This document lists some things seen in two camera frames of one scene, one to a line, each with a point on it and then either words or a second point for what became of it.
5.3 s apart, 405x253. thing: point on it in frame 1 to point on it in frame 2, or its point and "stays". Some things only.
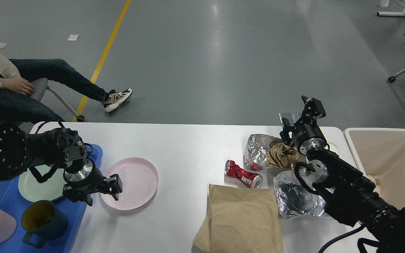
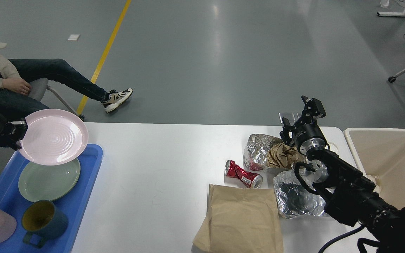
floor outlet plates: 292,117 stays
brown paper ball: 279,154 stays
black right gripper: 308,136 stays
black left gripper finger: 113,186 to 15,131
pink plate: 140,180 to 53,136
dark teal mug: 42,217 stays
